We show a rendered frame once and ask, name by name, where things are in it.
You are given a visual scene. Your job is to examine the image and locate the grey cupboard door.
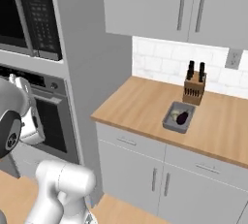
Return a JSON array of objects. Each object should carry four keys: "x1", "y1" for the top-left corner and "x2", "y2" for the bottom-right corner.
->
[
  {"x1": 157, "y1": 164, "x2": 248, "y2": 224},
  {"x1": 97, "y1": 140, "x2": 165, "y2": 216},
  {"x1": 188, "y1": 0, "x2": 248, "y2": 51},
  {"x1": 102, "y1": 0, "x2": 199, "y2": 44}
]

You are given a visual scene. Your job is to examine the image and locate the grey lower cupboard door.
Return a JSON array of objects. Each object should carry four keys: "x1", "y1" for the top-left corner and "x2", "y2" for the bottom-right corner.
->
[
  {"x1": 157, "y1": 164, "x2": 248, "y2": 224},
  {"x1": 97, "y1": 140, "x2": 165, "y2": 216}
]

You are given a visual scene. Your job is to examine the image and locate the silver microwave handle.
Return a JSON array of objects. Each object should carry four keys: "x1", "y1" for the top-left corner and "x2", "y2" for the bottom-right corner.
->
[{"x1": 9, "y1": 0, "x2": 36, "y2": 58}]

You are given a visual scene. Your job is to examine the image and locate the black built-in oven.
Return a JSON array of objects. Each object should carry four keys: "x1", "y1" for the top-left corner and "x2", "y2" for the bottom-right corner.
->
[{"x1": 0, "y1": 63, "x2": 80, "y2": 165}]

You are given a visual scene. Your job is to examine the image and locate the grey wall outlet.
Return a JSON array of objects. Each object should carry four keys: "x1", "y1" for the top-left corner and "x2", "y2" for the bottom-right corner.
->
[{"x1": 224, "y1": 48, "x2": 243, "y2": 71}]

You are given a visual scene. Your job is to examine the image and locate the wooden knife block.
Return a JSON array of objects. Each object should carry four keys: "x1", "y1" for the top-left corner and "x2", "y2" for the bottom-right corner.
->
[{"x1": 181, "y1": 60, "x2": 208, "y2": 107}]

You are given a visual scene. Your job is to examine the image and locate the grey tall appliance cabinet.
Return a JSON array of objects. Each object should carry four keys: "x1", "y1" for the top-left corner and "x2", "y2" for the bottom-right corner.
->
[{"x1": 47, "y1": 0, "x2": 134, "y2": 207}]

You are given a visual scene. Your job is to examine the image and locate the silver upper cupboard handle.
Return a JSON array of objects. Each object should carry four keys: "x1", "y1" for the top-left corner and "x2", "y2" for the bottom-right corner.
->
[
  {"x1": 195, "y1": 0, "x2": 209, "y2": 34},
  {"x1": 176, "y1": 0, "x2": 189, "y2": 31}
]

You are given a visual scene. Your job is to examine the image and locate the grey drawer front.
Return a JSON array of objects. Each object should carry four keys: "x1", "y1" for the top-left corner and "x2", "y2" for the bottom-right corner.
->
[
  {"x1": 164, "y1": 144, "x2": 248, "y2": 193},
  {"x1": 95, "y1": 121, "x2": 168, "y2": 162}
]

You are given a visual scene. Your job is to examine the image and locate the silver lower cupboard handle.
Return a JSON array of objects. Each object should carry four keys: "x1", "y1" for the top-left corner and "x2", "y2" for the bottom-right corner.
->
[
  {"x1": 163, "y1": 172, "x2": 171, "y2": 198},
  {"x1": 151, "y1": 167, "x2": 159, "y2": 193}
]

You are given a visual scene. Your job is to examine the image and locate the black microwave oven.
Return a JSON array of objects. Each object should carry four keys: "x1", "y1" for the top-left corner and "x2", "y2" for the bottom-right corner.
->
[{"x1": 0, "y1": 0, "x2": 64, "y2": 63}]

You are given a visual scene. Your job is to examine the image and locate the pale mushroom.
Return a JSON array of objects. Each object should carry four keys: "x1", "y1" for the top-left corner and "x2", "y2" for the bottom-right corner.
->
[{"x1": 170, "y1": 108, "x2": 182, "y2": 121}]

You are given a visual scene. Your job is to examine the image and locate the grey vegetable container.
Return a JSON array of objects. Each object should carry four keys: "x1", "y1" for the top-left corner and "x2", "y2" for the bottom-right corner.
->
[{"x1": 161, "y1": 101, "x2": 197, "y2": 135}]

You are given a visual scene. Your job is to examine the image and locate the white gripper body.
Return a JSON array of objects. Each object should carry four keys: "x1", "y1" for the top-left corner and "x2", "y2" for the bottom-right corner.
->
[{"x1": 19, "y1": 105, "x2": 47, "y2": 146}]

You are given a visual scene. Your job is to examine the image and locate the silver cupboard handle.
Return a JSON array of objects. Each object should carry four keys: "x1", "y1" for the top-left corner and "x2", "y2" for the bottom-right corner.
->
[
  {"x1": 176, "y1": 0, "x2": 189, "y2": 31},
  {"x1": 151, "y1": 167, "x2": 159, "y2": 193},
  {"x1": 163, "y1": 172, "x2": 171, "y2": 198},
  {"x1": 195, "y1": 0, "x2": 209, "y2": 34}
]

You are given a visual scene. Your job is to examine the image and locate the grey upper cupboard door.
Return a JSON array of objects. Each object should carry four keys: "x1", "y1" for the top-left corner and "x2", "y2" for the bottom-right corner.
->
[
  {"x1": 188, "y1": 0, "x2": 248, "y2": 51},
  {"x1": 102, "y1": 0, "x2": 199, "y2": 44}
]

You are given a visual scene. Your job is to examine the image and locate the silver drawer handle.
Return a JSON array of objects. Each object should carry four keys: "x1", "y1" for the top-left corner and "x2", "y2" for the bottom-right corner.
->
[
  {"x1": 116, "y1": 136, "x2": 138, "y2": 146},
  {"x1": 195, "y1": 162, "x2": 222, "y2": 175}
]

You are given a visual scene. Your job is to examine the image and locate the silver oven handle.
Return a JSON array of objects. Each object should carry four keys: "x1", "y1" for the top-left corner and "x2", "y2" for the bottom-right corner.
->
[{"x1": 31, "y1": 87, "x2": 63, "y2": 102}]

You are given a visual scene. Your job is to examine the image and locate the purple eggplant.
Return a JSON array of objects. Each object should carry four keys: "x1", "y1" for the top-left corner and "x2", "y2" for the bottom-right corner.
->
[{"x1": 175, "y1": 111, "x2": 191, "y2": 126}]

